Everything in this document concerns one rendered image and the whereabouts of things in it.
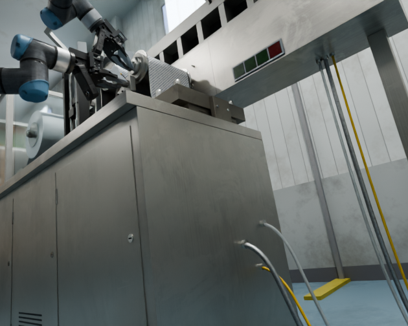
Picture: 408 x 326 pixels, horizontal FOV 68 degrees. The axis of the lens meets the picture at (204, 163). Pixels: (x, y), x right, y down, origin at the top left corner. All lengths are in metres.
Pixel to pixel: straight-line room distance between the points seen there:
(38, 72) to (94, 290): 0.64
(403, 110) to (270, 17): 0.63
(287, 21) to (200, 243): 0.93
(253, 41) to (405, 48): 1.90
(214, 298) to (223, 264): 0.10
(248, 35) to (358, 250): 2.09
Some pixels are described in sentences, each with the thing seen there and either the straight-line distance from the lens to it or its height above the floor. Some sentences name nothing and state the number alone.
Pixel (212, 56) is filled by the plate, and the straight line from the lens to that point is 1.54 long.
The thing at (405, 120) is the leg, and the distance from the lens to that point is 1.25.
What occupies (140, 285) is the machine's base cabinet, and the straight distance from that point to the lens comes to 0.79.
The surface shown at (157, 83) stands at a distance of 1.33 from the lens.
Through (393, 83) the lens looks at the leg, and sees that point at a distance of 1.29.
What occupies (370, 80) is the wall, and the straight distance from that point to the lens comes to 3.08.
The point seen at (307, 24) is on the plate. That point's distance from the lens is 1.31.
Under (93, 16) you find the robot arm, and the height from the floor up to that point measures 1.37.
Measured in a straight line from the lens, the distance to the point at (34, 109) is 2.22.
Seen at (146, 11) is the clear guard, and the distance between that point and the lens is 1.93.
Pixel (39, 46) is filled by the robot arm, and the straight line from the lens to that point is 1.07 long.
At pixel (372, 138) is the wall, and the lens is 2.94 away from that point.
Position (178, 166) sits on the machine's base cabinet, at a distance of 0.86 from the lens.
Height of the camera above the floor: 0.48
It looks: 15 degrees up
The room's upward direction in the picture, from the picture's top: 8 degrees counter-clockwise
